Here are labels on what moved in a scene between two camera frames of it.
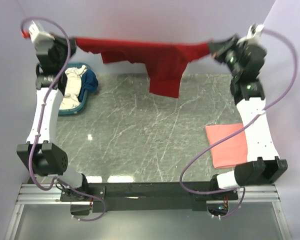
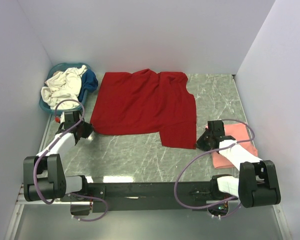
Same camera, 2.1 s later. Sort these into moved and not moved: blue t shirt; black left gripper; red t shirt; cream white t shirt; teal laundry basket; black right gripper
Moved: red t shirt; black left gripper; black right gripper
Not moved: teal laundry basket; blue t shirt; cream white t shirt
